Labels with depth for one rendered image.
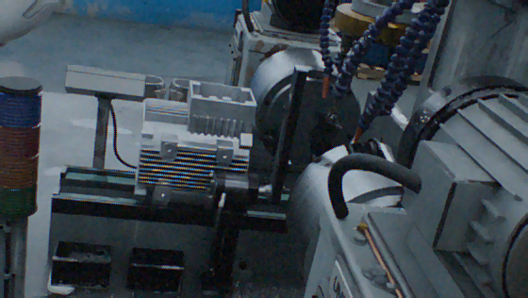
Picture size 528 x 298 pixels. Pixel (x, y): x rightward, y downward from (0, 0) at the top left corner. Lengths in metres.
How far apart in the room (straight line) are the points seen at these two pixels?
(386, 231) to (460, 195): 0.20
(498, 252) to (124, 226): 0.82
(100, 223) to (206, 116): 0.29
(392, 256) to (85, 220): 0.69
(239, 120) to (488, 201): 0.67
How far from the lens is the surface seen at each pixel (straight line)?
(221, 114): 1.18
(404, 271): 0.70
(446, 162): 0.61
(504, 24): 1.24
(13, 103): 0.89
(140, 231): 1.26
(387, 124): 1.30
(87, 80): 1.46
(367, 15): 1.19
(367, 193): 0.91
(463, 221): 0.60
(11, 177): 0.94
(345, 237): 0.76
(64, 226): 1.26
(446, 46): 1.42
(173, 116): 1.19
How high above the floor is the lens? 1.52
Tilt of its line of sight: 22 degrees down
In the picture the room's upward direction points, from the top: 11 degrees clockwise
